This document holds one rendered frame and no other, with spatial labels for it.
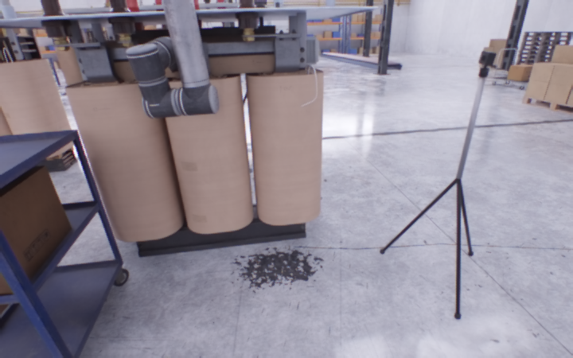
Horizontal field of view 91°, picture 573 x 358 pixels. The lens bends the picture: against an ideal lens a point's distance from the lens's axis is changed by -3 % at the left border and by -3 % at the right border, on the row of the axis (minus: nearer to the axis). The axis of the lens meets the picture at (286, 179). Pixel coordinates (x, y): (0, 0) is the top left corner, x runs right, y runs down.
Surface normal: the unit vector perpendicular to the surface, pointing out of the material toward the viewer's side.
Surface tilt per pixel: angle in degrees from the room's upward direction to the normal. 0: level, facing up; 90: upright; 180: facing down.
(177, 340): 0
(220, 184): 90
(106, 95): 90
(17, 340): 0
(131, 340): 0
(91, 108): 90
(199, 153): 90
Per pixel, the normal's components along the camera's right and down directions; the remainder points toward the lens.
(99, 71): 0.15, 0.43
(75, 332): -0.03, -0.90
